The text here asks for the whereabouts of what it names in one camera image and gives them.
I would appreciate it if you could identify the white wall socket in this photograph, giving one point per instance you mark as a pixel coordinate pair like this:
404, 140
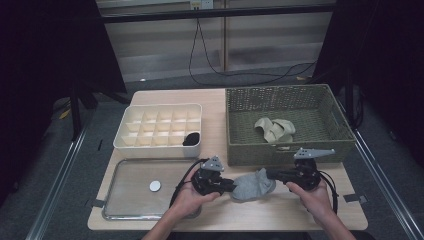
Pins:
206, 4

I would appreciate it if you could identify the green woven basket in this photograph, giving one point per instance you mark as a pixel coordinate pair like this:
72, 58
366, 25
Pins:
316, 106

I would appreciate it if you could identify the metal floor rail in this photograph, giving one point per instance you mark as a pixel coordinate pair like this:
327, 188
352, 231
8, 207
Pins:
56, 190
383, 186

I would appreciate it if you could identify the yellow floor scrap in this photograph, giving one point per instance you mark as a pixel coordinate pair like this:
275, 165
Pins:
65, 114
301, 78

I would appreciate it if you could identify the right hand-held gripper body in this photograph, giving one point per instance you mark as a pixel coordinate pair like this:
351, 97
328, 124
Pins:
308, 173

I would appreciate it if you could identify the clear box lid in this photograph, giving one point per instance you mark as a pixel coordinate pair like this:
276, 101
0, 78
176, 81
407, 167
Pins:
133, 186

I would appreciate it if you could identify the beige sock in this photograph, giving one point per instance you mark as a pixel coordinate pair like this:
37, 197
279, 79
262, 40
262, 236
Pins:
265, 128
287, 128

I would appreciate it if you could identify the black horizontal bar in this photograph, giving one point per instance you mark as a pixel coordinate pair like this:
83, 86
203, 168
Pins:
233, 12

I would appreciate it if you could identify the person's left hand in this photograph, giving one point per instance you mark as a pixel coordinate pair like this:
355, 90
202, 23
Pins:
190, 203

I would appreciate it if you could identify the grey sock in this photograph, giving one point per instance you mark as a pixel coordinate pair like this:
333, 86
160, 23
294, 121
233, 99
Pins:
250, 190
263, 176

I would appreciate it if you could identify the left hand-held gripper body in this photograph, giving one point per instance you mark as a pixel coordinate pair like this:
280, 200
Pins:
208, 183

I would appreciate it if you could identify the person's right hand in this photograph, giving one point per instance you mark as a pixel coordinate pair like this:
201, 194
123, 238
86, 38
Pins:
316, 203

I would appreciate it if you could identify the white divided storage box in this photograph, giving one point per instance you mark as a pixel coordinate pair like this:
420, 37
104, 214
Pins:
160, 151

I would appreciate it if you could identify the black curtain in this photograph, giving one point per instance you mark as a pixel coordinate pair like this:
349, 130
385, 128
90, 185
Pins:
50, 50
383, 50

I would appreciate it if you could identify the grey tape piece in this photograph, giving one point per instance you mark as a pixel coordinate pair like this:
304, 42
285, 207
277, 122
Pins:
356, 198
99, 203

